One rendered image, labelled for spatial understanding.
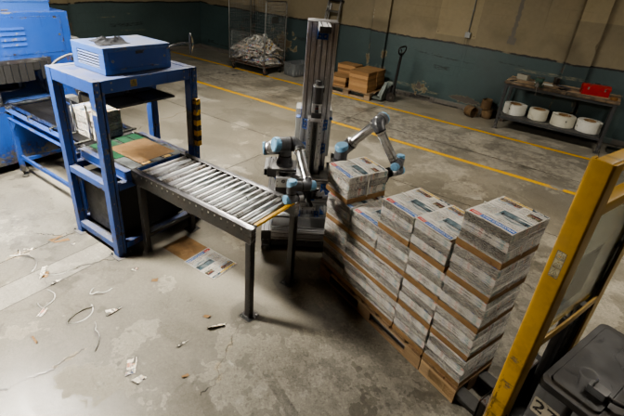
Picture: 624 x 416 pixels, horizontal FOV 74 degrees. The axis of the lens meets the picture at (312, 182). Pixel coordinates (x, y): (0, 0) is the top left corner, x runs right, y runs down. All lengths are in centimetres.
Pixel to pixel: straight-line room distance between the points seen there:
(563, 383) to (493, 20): 775
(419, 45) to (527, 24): 212
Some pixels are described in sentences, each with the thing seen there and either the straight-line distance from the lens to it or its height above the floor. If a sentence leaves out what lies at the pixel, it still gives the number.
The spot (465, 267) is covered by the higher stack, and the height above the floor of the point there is 96.
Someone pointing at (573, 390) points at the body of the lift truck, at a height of 80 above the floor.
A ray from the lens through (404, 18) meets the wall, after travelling 991.
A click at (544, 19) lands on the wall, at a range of 918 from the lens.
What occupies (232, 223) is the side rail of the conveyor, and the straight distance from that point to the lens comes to 294.
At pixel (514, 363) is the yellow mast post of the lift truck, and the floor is 79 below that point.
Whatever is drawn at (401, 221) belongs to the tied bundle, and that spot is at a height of 98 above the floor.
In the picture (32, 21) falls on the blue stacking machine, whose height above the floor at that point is 164.
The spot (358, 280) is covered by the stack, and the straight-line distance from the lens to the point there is 333.
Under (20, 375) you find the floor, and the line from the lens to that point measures 337.
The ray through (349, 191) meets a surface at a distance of 311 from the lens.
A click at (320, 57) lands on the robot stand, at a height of 175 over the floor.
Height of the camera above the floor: 238
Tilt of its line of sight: 27 degrees down
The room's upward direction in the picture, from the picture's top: 5 degrees clockwise
